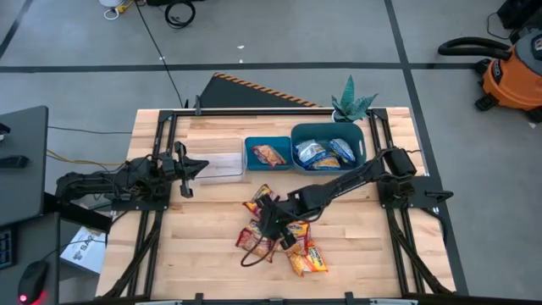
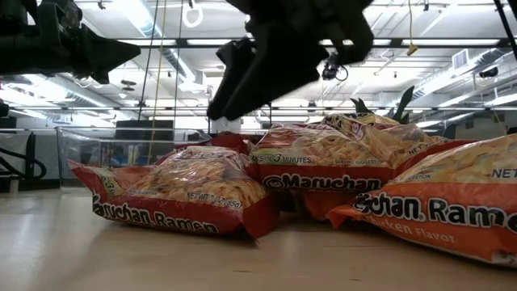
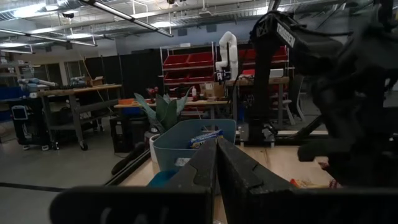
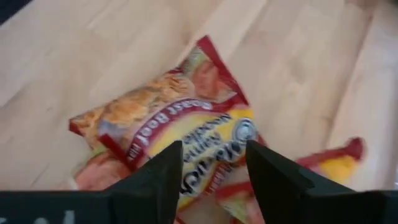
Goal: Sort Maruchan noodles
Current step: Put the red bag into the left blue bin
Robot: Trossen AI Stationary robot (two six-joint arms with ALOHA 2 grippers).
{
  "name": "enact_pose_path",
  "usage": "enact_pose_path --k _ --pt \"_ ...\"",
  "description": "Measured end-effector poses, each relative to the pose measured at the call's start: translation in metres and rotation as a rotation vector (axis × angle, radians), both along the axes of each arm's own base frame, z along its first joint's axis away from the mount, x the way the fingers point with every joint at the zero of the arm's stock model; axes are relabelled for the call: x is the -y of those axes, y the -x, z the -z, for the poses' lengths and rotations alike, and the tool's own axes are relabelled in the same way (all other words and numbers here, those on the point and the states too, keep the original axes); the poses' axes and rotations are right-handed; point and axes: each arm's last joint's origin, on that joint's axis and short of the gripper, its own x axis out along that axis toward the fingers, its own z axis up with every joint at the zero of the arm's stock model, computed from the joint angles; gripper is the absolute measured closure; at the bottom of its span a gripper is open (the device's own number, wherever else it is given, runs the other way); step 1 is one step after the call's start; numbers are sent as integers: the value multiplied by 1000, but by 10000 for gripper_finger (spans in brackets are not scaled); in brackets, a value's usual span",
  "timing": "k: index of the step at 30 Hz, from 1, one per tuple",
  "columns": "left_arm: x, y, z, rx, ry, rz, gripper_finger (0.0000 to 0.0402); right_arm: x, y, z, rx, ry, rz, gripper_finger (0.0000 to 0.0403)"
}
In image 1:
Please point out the black equipment case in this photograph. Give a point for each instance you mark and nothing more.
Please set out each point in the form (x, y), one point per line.
(523, 12)

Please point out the orange shop vacuum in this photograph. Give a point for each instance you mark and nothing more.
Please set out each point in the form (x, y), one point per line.
(514, 76)

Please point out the black keypad device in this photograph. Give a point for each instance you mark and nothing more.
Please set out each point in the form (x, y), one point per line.
(6, 247)

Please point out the grey desk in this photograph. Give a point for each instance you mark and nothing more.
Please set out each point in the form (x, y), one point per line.
(42, 241)

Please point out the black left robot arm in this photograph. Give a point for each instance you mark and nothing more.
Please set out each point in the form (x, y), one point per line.
(97, 182)

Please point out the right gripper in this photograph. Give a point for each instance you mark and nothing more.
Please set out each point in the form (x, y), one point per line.
(277, 214)

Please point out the yellow plug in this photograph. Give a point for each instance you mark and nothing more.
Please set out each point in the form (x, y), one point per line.
(125, 6)

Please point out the black desk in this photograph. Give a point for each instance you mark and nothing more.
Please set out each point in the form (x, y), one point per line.
(21, 190)

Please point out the black hazard-striped mat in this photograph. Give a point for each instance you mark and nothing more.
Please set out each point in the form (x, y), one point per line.
(237, 95)

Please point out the black computer mouse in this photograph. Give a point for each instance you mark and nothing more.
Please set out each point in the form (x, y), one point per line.
(31, 281)

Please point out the clear plastic container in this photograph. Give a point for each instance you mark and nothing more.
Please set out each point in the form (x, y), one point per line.
(220, 152)

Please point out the black remote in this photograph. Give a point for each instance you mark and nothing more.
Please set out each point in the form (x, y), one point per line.
(12, 162)

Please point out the teal artificial potted plant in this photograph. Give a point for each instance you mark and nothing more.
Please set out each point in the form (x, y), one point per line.
(351, 103)

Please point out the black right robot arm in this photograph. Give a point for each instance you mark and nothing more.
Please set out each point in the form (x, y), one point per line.
(351, 178)

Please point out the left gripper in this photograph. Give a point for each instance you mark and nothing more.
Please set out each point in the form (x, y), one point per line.
(173, 166)

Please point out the blue Maruchan noodle packet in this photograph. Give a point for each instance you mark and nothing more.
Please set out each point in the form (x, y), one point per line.
(343, 149)
(309, 151)
(327, 163)

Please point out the black aluminium table frame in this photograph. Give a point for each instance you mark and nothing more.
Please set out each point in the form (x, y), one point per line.
(254, 112)

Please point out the orange Maruchan noodle packet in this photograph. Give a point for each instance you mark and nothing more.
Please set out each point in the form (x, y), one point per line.
(301, 235)
(311, 262)

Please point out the black frame post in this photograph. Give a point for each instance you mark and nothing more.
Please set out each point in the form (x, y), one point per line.
(199, 297)
(349, 297)

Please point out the small teal bin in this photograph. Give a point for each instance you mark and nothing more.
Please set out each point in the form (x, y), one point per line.
(254, 163)

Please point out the large teal bin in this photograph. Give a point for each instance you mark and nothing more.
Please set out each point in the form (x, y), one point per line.
(322, 131)

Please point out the white cardboard box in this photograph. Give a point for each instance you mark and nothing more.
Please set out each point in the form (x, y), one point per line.
(84, 250)

